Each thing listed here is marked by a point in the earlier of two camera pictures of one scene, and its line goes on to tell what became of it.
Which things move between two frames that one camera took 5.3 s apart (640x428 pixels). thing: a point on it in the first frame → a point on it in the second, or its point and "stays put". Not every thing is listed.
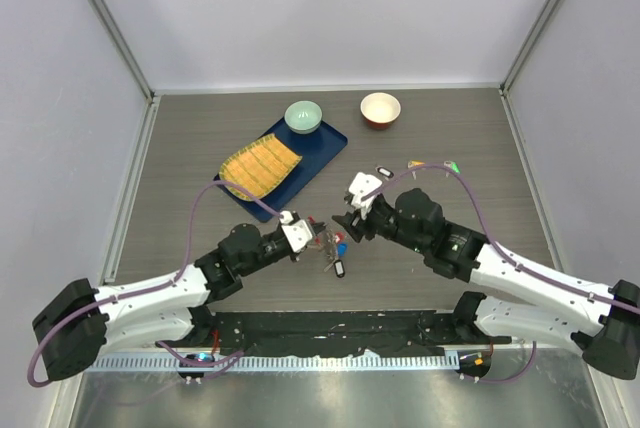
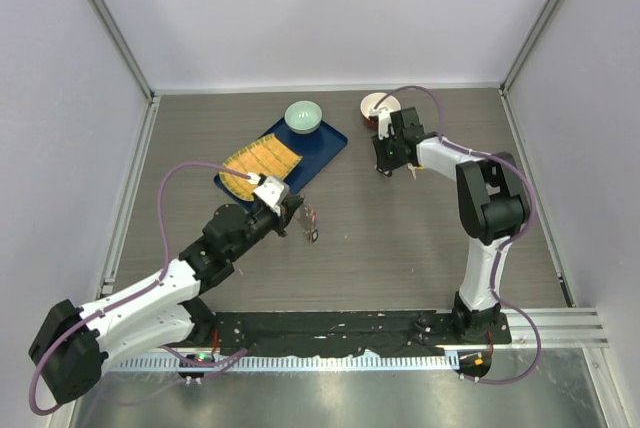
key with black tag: x=385 y=173 stays put
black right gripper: x=351 y=220 → x=382 y=160
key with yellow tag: x=415 y=163 stays put
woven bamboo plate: x=260 y=167 stays put
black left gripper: x=295 y=257 → x=287 y=211
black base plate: x=338 y=333 stays put
